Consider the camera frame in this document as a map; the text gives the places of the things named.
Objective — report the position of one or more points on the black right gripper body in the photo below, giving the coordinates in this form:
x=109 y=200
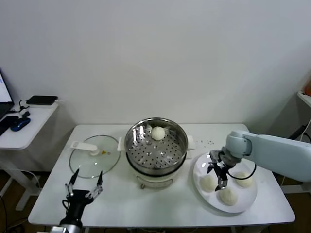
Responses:
x=219 y=168

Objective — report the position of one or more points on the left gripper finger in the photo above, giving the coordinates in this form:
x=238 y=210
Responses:
x=71 y=183
x=97 y=185

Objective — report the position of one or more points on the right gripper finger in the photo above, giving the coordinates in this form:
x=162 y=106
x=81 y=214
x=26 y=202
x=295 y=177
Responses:
x=210 y=168
x=222 y=184

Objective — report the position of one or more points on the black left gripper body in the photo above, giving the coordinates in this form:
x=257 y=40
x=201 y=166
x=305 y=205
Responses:
x=76 y=204

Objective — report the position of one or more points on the white steamed baozi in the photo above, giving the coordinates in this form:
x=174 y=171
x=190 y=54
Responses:
x=244 y=180
x=158 y=133
x=228 y=197
x=207 y=184

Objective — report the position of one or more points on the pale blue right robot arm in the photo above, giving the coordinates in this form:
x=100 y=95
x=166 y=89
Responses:
x=279 y=150

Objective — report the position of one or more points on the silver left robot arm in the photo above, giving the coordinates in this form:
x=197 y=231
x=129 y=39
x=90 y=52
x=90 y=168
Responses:
x=75 y=229

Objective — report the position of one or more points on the stainless steel steamer basket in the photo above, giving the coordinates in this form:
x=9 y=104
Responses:
x=130 y=145

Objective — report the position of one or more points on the large white plate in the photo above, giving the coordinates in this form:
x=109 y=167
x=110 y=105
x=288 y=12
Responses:
x=201 y=167

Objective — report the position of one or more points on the scattered dark crumbs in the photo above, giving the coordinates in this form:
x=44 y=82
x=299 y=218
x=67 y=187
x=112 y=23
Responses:
x=205 y=143

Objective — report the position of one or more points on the white electric cooker base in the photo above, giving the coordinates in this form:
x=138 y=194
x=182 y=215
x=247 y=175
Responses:
x=155 y=182

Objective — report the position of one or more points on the white side desk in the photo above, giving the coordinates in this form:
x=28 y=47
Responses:
x=36 y=126

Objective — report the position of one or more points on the blue computer mouse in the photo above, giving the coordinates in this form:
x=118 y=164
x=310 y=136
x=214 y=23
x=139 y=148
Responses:
x=20 y=124

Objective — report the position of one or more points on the black phone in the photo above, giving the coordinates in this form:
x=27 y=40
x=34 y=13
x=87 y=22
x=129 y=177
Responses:
x=7 y=122

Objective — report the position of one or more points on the flat black box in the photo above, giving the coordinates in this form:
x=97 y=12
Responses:
x=42 y=99

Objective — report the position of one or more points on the white shelf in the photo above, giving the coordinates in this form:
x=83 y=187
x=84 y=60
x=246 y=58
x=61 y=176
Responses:
x=305 y=99

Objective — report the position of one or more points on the black laptop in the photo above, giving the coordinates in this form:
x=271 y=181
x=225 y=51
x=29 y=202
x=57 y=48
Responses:
x=3 y=92

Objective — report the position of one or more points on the orange object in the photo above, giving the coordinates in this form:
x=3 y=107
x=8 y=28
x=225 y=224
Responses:
x=307 y=90

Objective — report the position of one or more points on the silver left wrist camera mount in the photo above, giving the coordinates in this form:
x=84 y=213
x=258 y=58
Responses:
x=58 y=229

